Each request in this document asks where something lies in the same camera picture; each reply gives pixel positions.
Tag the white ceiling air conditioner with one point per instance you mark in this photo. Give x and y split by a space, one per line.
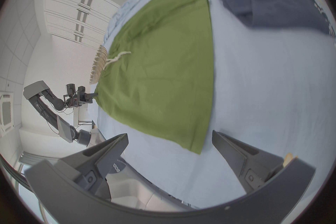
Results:
6 112

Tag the round woven basket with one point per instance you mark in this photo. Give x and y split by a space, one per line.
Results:
98 65

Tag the white wardrobe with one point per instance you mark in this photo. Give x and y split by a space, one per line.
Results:
65 7

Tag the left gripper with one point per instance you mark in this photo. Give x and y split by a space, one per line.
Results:
81 95

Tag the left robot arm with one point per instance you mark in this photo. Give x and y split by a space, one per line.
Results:
34 90

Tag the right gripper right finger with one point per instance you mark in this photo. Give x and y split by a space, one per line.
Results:
246 162

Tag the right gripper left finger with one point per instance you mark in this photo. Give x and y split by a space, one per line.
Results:
99 157

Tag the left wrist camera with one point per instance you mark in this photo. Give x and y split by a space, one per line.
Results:
70 89

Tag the white curtain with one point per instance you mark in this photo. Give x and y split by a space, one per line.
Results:
34 158

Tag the green shorts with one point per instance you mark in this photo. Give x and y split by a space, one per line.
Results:
162 73

